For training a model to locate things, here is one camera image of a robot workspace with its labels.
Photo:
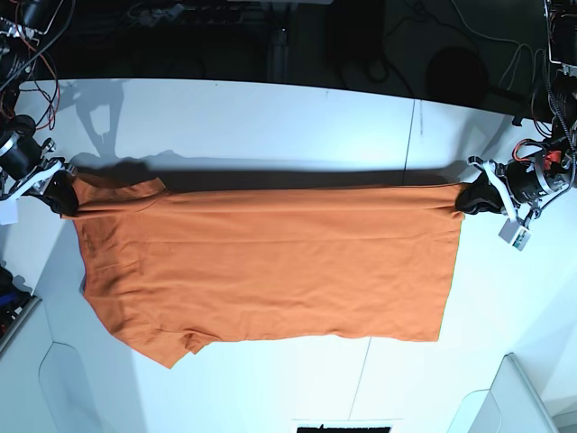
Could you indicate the grey panel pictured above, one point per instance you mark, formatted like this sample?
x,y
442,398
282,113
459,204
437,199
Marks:
x,y
510,405
48,385

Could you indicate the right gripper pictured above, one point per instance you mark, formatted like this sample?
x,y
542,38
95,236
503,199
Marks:
x,y
28,170

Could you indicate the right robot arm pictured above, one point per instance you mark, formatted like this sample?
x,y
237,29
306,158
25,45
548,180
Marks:
x,y
28,30

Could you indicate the black white marker card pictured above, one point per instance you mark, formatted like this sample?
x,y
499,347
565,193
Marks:
x,y
350,425

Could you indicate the orange t-shirt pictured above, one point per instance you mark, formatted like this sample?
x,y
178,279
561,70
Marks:
x,y
169,273

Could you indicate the grey panel bottom left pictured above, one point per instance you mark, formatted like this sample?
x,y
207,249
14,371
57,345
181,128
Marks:
x,y
48,385

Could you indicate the blue black clutter bin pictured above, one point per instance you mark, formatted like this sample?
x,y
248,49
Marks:
x,y
14,303

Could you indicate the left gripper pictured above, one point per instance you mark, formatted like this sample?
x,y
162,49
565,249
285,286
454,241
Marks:
x,y
514,189

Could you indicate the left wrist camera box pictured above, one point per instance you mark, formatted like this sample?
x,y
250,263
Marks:
x,y
515,234

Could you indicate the grey panel bottom right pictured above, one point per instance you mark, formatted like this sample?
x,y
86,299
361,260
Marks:
x,y
510,405

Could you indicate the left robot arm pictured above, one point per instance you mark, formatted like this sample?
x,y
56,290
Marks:
x,y
552,102

